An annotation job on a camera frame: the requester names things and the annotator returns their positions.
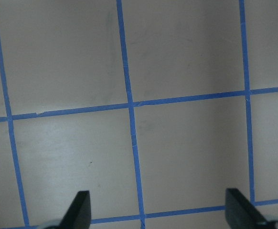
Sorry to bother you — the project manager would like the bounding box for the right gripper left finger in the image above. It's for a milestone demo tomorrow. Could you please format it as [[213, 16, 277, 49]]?
[[58, 190, 91, 229]]

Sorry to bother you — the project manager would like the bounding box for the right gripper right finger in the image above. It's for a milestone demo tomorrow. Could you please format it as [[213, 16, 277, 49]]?
[[225, 188, 268, 229]]

